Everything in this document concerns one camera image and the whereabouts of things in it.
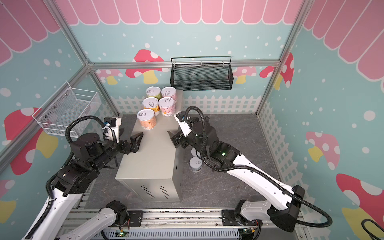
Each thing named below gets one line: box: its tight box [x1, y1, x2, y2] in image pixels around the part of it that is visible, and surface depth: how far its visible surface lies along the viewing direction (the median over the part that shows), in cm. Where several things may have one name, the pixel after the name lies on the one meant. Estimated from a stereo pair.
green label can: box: [146, 86, 163, 100], surface depth 76 cm
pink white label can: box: [158, 96, 176, 117], surface depth 71 cm
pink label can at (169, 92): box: [161, 86, 177, 104], surface depth 76 cm
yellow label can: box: [142, 97, 160, 116], surface depth 71 cm
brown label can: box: [136, 108, 157, 131], surface depth 66 cm
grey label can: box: [189, 156, 203, 173], surface depth 89 cm
